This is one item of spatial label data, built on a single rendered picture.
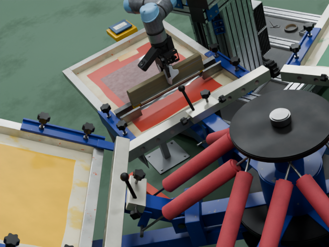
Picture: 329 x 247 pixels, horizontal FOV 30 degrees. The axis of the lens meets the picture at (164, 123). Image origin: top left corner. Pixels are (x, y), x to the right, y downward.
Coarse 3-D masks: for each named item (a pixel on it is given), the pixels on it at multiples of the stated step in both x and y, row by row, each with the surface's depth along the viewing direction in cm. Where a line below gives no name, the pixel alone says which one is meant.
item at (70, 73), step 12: (168, 24) 310; (132, 36) 310; (144, 36) 312; (180, 36) 298; (108, 48) 308; (120, 48) 308; (192, 48) 288; (204, 48) 284; (84, 60) 305; (96, 60) 305; (72, 72) 299; (228, 72) 265; (72, 84) 294; (84, 84) 288; (228, 84) 257; (84, 96) 281; (96, 108) 270; (144, 132) 247
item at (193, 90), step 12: (144, 48) 305; (132, 60) 299; (180, 60) 288; (144, 72) 288; (156, 72) 286; (192, 84) 270; (204, 84) 268; (216, 84) 266; (180, 96) 266; (192, 96) 264
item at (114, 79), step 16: (112, 64) 302; (128, 64) 298; (96, 80) 294; (112, 80) 290; (128, 80) 287; (144, 80) 283; (112, 96) 280; (144, 112) 264; (160, 112) 261; (144, 128) 255
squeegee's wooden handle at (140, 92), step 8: (192, 56) 261; (200, 56) 262; (176, 64) 260; (184, 64) 259; (192, 64) 261; (200, 64) 263; (184, 72) 261; (192, 72) 263; (152, 80) 255; (160, 80) 257; (176, 80) 261; (136, 88) 253; (144, 88) 255; (152, 88) 257; (160, 88) 259; (128, 96) 256; (136, 96) 255; (144, 96) 257; (136, 104) 257
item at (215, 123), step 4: (208, 116) 236; (212, 116) 236; (216, 116) 235; (204, 120) 235; (208, 120) 234; (212, 120) 234; (216, 120) 233; (220, 120) 232; (200, 124) 239; (204, 124) 235; (208, 124) 232; (212, 124) 232; (216, 124) 231; (220, 124) 230; (224, 124) 230; (228, 124) 229; (208, 128) 233; (212, 128) 230; (216, 128) 229; (220, 128) 229; (224, 128) 228; (208, 132) 236; (212, 132) 231
